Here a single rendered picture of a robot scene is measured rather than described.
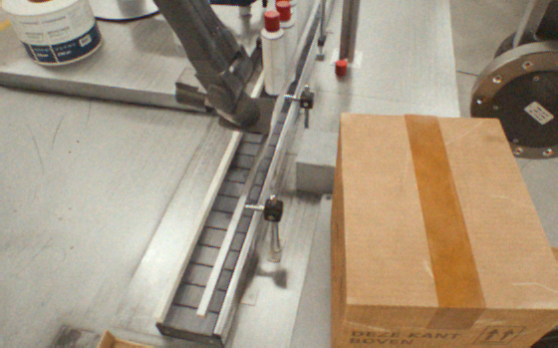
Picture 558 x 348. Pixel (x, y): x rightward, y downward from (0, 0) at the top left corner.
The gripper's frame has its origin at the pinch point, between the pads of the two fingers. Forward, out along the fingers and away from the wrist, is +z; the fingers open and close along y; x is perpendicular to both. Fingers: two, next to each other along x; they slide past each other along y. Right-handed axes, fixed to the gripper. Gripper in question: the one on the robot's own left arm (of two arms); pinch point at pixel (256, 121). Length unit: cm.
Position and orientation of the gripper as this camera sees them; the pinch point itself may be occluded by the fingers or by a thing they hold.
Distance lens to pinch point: 90.3
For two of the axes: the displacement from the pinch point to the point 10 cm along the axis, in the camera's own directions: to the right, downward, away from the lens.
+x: -1.7, 9.9, -0.4
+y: -9.8, -1.6, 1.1
